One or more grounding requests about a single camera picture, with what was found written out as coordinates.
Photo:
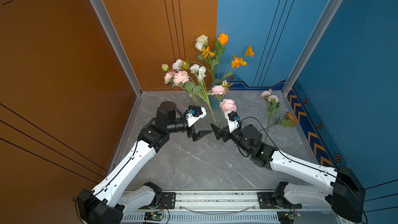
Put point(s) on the clear ribbed glass vase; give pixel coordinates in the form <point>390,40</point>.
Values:
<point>213,141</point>

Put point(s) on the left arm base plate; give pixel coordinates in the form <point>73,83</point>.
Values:
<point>167,198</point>

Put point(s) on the white pink small flowers stem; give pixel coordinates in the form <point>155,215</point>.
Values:
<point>194,67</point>

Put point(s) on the orange poppy flower stem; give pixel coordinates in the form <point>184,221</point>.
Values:
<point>237,62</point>

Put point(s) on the white rosebud flower stem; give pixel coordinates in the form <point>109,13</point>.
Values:
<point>198,46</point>

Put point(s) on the right circuit board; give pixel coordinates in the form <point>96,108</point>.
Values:
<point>288,217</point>

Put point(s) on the left aluminium corner post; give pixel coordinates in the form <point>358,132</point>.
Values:
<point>109,28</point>

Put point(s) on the left green circuit board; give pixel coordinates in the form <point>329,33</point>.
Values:
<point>153,218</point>

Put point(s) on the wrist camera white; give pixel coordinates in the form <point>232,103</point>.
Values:
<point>233,121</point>
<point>194,114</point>

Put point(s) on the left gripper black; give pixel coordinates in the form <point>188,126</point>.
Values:
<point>197,136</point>

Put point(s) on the aluminium corner post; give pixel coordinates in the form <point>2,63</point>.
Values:
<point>322,24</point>
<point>109,28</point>

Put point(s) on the pink carnation flower stem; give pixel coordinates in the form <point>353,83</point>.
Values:
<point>180,77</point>

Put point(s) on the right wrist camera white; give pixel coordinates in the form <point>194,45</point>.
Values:
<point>233,121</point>

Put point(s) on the right aluminium corner post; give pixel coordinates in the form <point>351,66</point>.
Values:
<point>322,24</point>

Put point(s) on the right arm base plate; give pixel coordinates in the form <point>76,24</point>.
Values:
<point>268,201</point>

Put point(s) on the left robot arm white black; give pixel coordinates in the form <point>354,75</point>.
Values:
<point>107,202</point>

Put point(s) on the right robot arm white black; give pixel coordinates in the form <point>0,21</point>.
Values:
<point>338,189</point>

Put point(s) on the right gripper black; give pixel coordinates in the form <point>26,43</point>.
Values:
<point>219,132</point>

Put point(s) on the orange rose flower stem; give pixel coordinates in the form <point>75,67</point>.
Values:
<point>220,44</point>

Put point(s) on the aluminium front rail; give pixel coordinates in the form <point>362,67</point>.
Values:
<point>229,207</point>

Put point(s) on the orange gerbera flower stem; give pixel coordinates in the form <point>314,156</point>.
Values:
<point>286,120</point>

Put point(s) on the white cream rose stem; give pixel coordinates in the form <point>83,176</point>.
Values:
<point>203,38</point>

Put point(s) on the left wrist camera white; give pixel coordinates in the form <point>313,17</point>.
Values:
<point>194,114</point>

